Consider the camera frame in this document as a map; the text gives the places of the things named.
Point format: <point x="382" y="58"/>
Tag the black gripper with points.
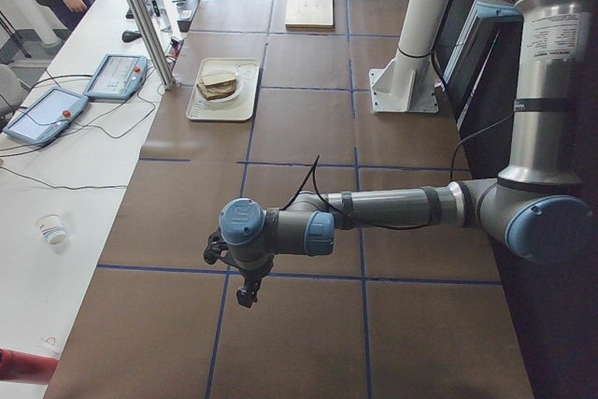
<point x="252" y="273"/>

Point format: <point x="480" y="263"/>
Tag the white plate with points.
<point x="239" y="85"/>

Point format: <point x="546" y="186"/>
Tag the bread slice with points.
<point x="217" y="78"/>
<point x="218" y="92"/>

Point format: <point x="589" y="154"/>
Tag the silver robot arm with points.
<point x="531" y="206"/>

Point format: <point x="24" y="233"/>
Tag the beige tray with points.
<point x="239" y="108"/>

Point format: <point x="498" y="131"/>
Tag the paper cup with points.
<point x="52" y="229"/>

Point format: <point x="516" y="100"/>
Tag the far teach pendant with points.
<point x="117" y="78"/>

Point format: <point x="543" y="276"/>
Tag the teach pendant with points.
<point x="117" y="78"/>
<point x="47" y="117"/>

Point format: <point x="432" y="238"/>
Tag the white mounting pole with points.
<point x="406" y="84"/>

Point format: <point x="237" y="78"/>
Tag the red object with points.
<point x="26" y="368"/>

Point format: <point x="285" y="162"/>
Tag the near teach pendant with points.
<point x="47" y="117"/>

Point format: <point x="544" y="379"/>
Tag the bamboo cutting board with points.
<point x="310" y="14"/>

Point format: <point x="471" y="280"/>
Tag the black computer mouse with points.
<point x="129" y="36"/>

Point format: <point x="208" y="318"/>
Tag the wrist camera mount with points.
<point x="216" y="249"/>

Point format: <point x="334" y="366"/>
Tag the aluminium frame post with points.
<point x="152" y="43"/>

